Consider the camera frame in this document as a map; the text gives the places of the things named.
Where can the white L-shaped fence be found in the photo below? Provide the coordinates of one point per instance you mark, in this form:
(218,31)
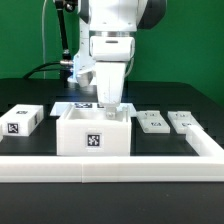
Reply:
(207,165)

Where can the white cabinet door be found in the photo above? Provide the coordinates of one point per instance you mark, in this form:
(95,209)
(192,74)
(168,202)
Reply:
(152,122)
(181,120)

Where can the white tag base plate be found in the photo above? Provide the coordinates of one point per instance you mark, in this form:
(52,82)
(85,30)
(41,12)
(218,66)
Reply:
(60,107)

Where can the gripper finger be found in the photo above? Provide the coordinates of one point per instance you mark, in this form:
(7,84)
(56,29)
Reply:
(110,111)

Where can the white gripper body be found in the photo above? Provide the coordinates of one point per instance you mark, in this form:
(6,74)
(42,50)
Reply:
(111,55)

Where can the white cabinet top block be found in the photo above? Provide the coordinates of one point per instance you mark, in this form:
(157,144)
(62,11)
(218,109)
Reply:
(21,120)

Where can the black camera pole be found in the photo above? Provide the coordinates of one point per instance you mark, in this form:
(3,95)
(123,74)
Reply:
(62,6)

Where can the white cabinet body box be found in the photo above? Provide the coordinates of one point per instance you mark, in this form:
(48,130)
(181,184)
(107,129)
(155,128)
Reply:
(89,132)

